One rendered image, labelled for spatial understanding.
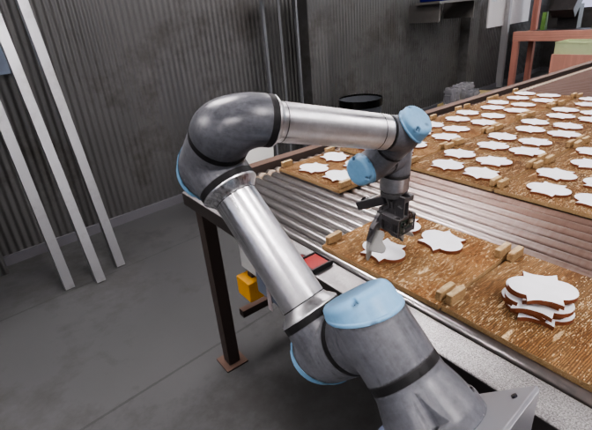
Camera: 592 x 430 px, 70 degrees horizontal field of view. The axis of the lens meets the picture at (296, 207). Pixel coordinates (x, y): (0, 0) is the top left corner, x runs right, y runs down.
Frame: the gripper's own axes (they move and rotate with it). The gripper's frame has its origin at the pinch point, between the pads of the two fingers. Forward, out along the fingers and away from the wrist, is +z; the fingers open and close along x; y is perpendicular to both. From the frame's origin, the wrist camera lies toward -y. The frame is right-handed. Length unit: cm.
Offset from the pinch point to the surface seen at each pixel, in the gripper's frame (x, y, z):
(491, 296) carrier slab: 2.0, 31.4, -1.4
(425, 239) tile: 12.8, 5.2, -0.7
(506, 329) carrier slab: -6.2, 39.5, -2.0
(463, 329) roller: -10.4, 32.3, 0.5
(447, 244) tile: 14.2, 11.3, -1.2
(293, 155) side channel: 39, -91, 6
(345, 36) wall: 306, -326, -11
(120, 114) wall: 20, -302, 22
